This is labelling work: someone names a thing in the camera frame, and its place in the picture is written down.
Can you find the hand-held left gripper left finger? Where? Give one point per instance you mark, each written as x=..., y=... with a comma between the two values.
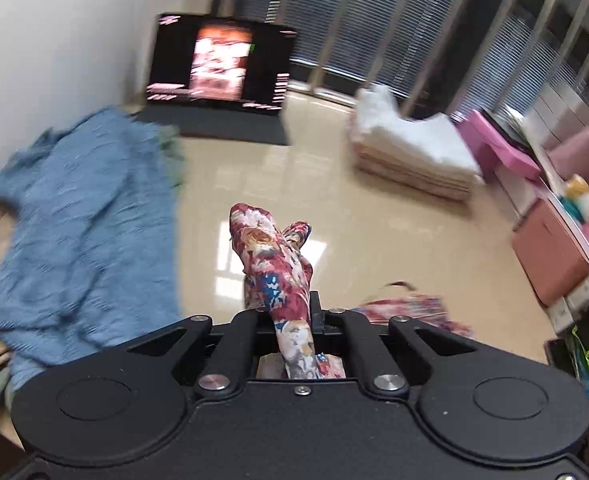
x=264, y=325

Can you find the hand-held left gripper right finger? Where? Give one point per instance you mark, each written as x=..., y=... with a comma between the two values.
x=318, y=320

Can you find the floral print garment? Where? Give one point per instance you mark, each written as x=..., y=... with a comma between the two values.
x=279, y=270

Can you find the stack of folded linens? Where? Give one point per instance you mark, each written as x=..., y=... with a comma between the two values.
x=414, y=155

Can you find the blue knit garment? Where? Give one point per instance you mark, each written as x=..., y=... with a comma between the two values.
x=84, y=235

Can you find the grey tablet stand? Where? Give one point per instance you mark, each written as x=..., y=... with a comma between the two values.
x=224, y=125

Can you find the pink storage case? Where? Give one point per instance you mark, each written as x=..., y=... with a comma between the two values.
x=549, y=255

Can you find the magenta box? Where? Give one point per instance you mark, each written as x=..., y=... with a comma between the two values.
x=494, y=147

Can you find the small white box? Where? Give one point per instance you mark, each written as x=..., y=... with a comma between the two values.
x=576, y=305

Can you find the white tray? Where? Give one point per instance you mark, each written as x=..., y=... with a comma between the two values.
x=574, y=230

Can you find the black tablet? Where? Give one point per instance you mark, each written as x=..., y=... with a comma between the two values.
x=174, y=60

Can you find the yellow plush toy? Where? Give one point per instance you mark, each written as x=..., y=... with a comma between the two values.
x=579, y=195

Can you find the stack of white boxes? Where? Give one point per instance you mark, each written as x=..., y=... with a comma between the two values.
x=554, y=117

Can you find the barred window with blinds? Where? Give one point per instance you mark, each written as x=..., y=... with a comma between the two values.
x=424, y=20

